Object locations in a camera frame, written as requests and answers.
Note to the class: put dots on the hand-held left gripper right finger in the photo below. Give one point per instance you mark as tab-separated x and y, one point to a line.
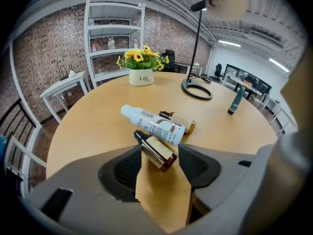
220	175

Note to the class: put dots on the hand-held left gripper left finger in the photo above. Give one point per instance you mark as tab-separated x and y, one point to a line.
85	180

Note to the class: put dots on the black cosmetic tube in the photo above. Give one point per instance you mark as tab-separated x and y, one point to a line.
236	101

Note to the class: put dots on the white small bottle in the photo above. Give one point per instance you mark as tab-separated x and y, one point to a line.
151	124

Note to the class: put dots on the white side table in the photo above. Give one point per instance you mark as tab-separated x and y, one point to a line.
63	86

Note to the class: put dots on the black desk lamp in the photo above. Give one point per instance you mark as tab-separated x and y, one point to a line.
187	83

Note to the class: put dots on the black framed glass partition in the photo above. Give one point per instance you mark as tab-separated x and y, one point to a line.
254	79

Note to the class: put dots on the black office chair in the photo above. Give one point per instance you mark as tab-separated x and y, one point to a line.
168	60
218	70

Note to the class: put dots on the white crumpled tissue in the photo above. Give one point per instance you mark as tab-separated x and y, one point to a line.
72	74

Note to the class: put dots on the black router with antennas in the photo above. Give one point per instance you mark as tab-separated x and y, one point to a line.
64	75

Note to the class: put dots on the small white table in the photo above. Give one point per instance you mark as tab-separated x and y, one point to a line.
193	68

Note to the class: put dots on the sunflowers in white pot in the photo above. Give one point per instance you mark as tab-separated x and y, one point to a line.
141	77

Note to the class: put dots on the long ceiling light tube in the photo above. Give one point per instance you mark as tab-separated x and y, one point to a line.
230	43
278	65

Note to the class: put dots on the red label jar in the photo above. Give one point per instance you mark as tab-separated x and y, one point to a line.
94	48

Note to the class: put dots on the clear plastic bottle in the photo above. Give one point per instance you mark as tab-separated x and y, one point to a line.
113	43
109	43

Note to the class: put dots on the white metal shelf unit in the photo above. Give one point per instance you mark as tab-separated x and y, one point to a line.
112	29

